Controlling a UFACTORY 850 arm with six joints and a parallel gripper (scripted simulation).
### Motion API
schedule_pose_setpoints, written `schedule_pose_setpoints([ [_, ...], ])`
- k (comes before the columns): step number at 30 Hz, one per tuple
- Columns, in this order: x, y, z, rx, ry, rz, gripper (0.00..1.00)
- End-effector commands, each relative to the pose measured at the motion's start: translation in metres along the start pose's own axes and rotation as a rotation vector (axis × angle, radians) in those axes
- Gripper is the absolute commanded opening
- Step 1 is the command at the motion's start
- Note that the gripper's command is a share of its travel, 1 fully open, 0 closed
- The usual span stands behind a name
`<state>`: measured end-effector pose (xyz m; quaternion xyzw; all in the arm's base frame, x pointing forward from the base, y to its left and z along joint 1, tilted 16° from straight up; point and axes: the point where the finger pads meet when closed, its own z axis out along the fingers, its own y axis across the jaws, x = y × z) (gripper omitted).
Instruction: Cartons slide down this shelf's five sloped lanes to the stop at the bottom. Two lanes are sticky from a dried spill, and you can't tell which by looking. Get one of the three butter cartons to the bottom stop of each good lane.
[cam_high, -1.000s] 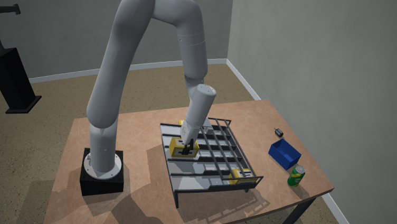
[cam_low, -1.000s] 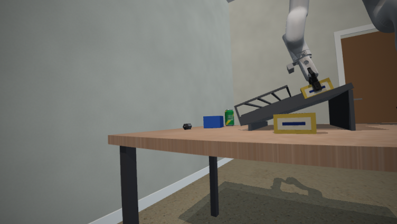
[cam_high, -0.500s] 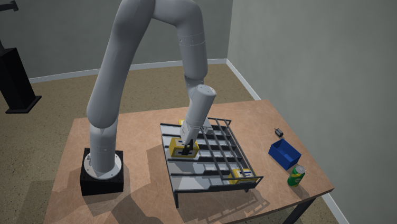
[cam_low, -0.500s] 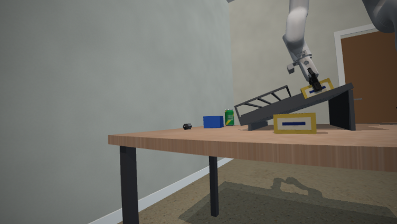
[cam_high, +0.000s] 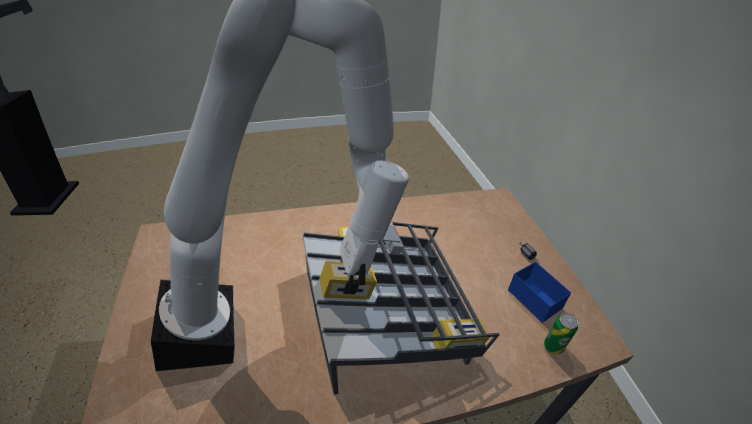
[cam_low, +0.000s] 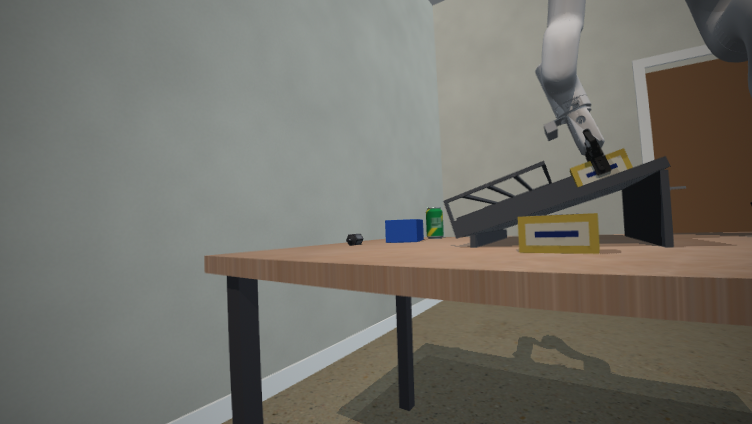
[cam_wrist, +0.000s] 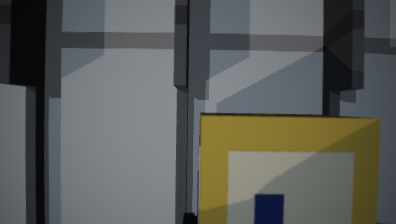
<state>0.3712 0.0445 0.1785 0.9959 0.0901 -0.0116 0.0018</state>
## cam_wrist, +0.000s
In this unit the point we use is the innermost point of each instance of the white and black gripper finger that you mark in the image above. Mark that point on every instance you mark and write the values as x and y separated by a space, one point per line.
189 218

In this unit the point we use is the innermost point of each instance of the yellow butter carton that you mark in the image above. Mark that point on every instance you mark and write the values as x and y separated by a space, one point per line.
287 169

